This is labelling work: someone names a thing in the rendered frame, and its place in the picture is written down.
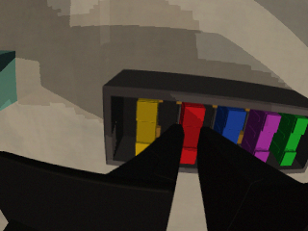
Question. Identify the yellow fuse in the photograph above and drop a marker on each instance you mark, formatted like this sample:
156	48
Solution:
147	121

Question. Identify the blue fuse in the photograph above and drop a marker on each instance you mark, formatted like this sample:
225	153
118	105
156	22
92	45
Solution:
229	122

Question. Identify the dark grey fuse block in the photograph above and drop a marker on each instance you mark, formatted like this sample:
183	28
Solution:
275	128

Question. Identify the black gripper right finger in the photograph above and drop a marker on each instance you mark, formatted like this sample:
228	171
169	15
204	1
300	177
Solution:
242	193

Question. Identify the red fuse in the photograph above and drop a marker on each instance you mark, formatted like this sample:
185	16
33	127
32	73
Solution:
191	118

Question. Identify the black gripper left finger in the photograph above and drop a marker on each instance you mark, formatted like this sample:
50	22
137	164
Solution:
136	196

